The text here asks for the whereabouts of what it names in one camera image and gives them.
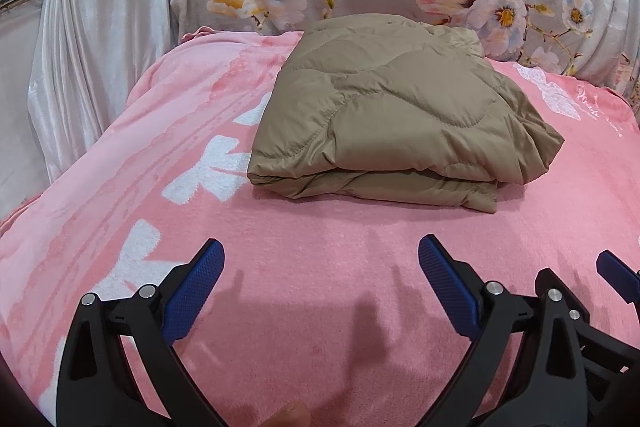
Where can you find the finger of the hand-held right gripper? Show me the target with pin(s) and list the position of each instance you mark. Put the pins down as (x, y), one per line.
(610, 352)
(617, 272)

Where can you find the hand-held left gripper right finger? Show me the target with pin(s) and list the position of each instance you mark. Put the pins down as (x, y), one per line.
(450, 287)

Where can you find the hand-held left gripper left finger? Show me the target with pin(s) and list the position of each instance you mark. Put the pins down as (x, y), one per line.
(192, 292)

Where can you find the khaki quilted jacket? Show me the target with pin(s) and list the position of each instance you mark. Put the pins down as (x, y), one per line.
(400, 117)

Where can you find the person's left hand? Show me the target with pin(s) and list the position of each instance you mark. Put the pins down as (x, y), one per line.
(292, 416)

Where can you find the pink blanket with white print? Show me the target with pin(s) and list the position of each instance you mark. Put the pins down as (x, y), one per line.
(320, 267)

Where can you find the white satin curtain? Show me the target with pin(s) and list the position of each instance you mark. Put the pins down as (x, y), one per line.
(100, 57)

